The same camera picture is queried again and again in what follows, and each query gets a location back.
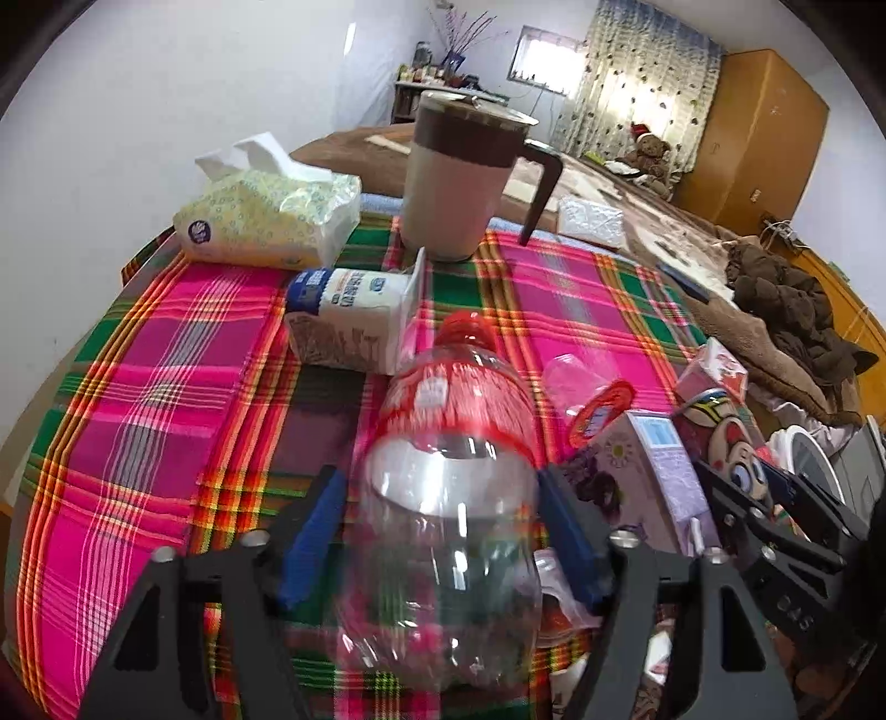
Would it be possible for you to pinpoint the red and pink medicine box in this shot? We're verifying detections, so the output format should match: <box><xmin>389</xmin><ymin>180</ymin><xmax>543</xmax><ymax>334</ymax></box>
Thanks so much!
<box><xmin>674</xmin><ymin>337</ymin><xmax>750</xmax><ymax>403</ymax></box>

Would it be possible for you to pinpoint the clear plastic bottle red label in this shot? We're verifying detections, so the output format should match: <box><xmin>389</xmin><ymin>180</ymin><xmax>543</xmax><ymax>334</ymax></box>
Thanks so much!
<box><xmin>336</xmin><ymin>311</ymin><xmax>545</xmax><ymax>691</ymax></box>

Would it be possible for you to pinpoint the shelf with bottles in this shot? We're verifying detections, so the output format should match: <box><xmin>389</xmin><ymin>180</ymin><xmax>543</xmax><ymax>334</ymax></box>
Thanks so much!
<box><xmin>391</xmin><ymin>42</ymin><xmax>486</xmax><ymax>127</ymax></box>

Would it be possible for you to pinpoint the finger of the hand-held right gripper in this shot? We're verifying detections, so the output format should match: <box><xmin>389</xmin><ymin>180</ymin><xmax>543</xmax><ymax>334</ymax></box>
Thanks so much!
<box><xmin>694</xmin><ymin>459</ymin><xmax>850</xmax><ymax>577</ymax></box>
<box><xmin>760</xmin><ymin>457</ymin><xmax>879</xmax><ymax>549</ymax></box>

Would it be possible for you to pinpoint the vase of dry branches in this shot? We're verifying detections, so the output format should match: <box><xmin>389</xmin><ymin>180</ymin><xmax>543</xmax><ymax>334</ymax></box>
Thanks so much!
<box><xmin>425</xmin><ymin>0</ymin><xmax>494</xmax><ymax>70</ymax></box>

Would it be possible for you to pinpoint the small window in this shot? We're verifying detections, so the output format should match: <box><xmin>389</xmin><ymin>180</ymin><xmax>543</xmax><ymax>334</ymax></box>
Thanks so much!
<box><xmin>512</xmin><ymin>25</ymin><xmax>586</xmax><ymax>94</ymax></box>

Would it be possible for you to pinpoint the heart print curtain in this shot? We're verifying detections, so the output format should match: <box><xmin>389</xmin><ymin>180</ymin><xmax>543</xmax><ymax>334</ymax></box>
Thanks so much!
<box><xmin>550</xmin><ymin>0</ymin><xmax>724</xmax><ymax>174</ymax></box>

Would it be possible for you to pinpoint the white round trash bin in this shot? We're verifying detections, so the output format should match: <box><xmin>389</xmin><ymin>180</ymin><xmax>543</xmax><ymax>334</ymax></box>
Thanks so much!
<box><xmin>768</xmin><ymin>425</ymin><xmax>849</xmax><ymax>500</ymax></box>

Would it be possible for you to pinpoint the white lace pattern box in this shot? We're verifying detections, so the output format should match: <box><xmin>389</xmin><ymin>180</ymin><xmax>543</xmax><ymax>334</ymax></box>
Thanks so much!
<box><xmin>557</xmin><ymin>196</ymin><xmax>624</xmax><ymax>248</ymax></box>

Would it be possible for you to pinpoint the red cartoon print can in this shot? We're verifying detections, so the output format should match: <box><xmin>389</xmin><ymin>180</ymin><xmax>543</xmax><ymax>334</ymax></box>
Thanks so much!
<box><xmin>671</xmin><ymin>388</ymin><xmax>783</xmax><ymax>513</ymax></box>

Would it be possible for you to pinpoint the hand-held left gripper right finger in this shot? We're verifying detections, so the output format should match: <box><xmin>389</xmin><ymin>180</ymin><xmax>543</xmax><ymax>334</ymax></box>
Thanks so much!
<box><xmin>536</xmin><ymin>465</ymin><xmax>791</xmax><ymax>720</ymax></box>

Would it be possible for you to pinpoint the blue glasses case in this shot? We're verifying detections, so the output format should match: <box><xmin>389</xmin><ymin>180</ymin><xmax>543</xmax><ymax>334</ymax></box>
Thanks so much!
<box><xmin>656</xmin><ymin>261</ymin><xmax>710</xmax><ymax>304</ymax></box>

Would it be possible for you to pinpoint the purple carton box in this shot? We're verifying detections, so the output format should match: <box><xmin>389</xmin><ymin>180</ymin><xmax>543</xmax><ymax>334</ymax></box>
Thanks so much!
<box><xmin>560</xmin><ymin>410</ymin><xmax>714</xmax><ymax>555</ymax></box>

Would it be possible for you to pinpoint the wooden headboard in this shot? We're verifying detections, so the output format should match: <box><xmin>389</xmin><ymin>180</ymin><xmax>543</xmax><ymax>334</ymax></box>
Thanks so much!
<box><xmin>789</xmin><ymin>245</ymin><xmax>886</xmax><ymax>361</ymax></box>

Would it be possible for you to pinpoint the small clear cup red label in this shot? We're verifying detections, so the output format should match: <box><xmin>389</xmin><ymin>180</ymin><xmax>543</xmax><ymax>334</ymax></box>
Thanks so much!
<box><xmin>542</xmin><ymin>353</ymin><xmax>636</xmax><ymax>454</ymax></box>

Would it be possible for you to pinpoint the power strip with cables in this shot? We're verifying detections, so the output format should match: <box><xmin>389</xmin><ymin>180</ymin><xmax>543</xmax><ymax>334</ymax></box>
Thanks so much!
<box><xmin>758</xmin><ymin>218</ymin><xmax>804</xmax><ymax>251</ymax></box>

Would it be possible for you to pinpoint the wooden wardrobe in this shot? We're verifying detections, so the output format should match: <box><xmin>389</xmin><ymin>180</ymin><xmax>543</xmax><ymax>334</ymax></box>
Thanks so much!
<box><xmin>671</xmin><ymin>48</ymin><xmax>830</xmax><ymax>229</ymax></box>

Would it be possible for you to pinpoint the clear plastic wrapper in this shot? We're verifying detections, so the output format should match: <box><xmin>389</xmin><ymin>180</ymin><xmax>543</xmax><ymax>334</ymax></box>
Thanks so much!
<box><xmin>533</xmin><ymin>550</ymin><xmax>610</xmax><ymax>645</ymax></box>

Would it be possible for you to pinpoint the white and blue milk carton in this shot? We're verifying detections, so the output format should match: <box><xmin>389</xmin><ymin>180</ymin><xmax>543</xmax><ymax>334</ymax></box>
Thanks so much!
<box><xmin>284</xmin><ymin>248</ymin><xmax>428</xmax><ymax>375</ymax></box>

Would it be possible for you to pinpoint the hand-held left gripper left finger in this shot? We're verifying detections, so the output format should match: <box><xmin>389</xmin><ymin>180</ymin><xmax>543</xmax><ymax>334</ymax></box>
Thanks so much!
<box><xmin>76</xmin><ymin>465</ymin><xmax>348</xmax><ymax>720</ymax></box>

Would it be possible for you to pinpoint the yellow-green patterned tissue pack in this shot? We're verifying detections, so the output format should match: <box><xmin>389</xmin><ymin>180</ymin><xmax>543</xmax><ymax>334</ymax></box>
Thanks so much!
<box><xmin>172</xmin><ymin>131</ymin><xmax>363</xmax><ymax>270</ymax></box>

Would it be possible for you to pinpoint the brown jacket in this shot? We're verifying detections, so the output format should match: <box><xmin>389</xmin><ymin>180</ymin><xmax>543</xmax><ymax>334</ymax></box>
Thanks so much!
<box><xmin>723</xmin><ymin>242</ymin><xmax>880</xmax><ymax>425</ymax></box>

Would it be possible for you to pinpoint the brown teddy bear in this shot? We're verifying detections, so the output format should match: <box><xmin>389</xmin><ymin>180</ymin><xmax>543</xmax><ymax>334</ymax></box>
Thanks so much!
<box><xmin>616</xmin><ymin>123</ymin><xmax>676</xmax><ymax>202</ymax></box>

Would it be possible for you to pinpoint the pink plaid tablecloth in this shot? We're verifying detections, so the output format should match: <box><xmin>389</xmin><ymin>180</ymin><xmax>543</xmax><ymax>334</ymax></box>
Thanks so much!
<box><xmin>14</xmin><ymin>211</ymin><xmax>710</xmax><ymax>720</ymax></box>

